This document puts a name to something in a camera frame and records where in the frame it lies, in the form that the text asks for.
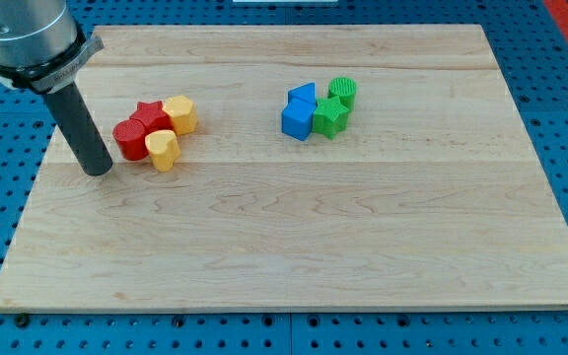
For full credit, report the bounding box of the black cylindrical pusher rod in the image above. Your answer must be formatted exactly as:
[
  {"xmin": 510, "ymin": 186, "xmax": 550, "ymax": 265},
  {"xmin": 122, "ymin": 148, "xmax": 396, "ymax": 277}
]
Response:
[{"xmin": 43, "ymin": 82, "xmax": 113, "ymax": 177}]

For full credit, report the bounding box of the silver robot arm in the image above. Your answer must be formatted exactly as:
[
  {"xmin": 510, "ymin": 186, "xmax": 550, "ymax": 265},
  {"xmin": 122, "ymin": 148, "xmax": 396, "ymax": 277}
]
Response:
[{"xmin": 0, "ymin": 0, "xmax": 112, "ymax": 176}]

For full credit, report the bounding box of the red star block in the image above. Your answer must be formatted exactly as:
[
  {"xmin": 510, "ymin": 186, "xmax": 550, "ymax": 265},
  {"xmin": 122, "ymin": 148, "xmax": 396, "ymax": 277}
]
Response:
[{"xmin": 129, "ymin": 101, "xmax": 173, "ymax": 133}]

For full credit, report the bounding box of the green star block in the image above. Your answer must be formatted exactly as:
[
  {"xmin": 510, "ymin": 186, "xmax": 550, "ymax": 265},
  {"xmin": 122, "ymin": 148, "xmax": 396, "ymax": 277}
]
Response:
[{"xmin": 312, "ymin": 96, "xmax": 349, "ymax": 140}]

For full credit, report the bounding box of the red cylinder block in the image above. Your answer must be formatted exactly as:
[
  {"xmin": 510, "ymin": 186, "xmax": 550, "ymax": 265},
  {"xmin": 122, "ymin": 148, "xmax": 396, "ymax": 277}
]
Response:
[{"xmin": 112, "ymin": 119, "xmax": 149, "ymax": 161}]

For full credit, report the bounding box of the yellow heart block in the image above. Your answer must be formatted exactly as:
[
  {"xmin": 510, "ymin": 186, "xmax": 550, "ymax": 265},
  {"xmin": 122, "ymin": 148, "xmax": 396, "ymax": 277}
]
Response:
[{"xmin": 145, "ymin": 129, "xmax": 180, "ymax": 172}]

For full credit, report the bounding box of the yellow hexagon block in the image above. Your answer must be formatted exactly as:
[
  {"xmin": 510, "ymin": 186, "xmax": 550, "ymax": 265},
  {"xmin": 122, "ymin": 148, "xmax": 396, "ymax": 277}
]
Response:
[{"xmin": 163, "ymin": 96, "xmax": 198, "ymax": 135}]

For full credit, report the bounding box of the blue cube block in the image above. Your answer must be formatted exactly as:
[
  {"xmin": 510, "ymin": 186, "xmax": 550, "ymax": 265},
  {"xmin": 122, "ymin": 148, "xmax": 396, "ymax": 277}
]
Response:
[{"xmin": 281, "ymin": 99, "xmax": 316, "ymax": 141}]

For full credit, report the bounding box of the wooden board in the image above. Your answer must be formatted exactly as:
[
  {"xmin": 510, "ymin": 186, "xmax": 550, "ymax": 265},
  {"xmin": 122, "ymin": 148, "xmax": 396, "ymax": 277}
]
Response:
[{"xmin": 0, "ymin": 25, "xmax": 568, "ymax": 314}]

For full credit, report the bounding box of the blue triangle block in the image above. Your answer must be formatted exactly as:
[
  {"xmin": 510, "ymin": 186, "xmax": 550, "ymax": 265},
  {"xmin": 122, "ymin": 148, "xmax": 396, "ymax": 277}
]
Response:
[{"xmin": 288, "ymin": 82, "xmax": 316, "ymax": 106}]

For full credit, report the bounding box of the green cylinder block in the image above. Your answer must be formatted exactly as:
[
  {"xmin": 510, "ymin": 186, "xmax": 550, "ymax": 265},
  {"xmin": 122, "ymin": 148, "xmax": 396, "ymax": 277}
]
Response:
[{"xmin": 328, "ymin": 77, "xmax": 358, "ymax": 110}]

